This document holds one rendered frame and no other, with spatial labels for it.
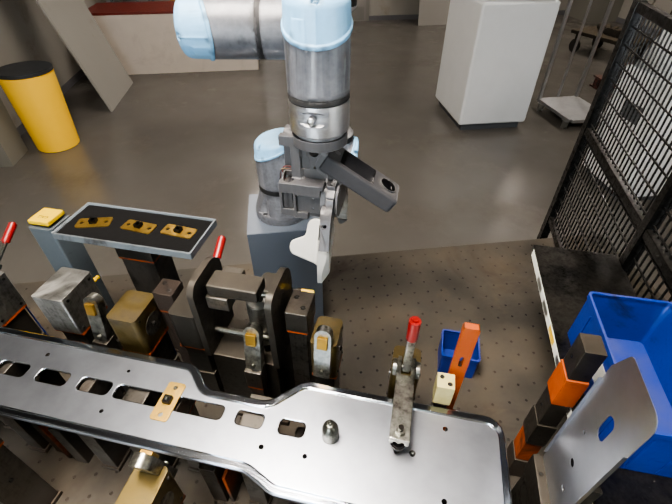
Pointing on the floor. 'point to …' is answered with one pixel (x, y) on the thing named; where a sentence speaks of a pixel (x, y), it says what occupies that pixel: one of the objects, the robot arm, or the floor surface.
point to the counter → (152, 39)
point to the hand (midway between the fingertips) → (336, 252)
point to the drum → (39, 104)
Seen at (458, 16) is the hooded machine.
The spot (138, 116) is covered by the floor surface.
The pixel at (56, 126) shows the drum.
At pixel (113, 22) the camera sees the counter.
